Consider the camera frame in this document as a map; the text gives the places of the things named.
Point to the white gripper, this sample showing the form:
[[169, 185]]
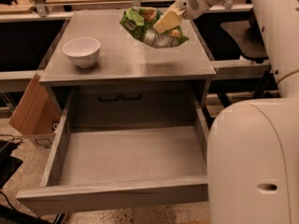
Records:
[[192, 4]]

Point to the green rice chip bag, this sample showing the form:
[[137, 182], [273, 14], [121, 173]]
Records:
[[139, 22]]

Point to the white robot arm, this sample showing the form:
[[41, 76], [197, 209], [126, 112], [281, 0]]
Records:
[[253, 146]]

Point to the grey open top drawer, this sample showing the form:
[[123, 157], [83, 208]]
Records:
[[130, 153]]

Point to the grey metal cabinet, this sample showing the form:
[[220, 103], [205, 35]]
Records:
[[124, 59]]

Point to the white ceramic bowl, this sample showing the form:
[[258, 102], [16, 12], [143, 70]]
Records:
[[82, 51]]

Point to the brown cardboard box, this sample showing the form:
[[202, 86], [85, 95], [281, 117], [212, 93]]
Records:
[[35, 115]]

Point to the black equipment at left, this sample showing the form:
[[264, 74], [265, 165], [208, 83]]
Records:
[[8, 164]]

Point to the black drawer handle right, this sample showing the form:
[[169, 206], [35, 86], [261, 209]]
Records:
[[131, 95]]

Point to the black drawer handle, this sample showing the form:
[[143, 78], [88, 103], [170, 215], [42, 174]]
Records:
[[131, 95], [108, 97]]

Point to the black drawer handle left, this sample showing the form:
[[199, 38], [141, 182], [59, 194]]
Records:
[[108, 97]]

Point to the black table leg frame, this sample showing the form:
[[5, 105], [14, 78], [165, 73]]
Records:
[[261, 84]]

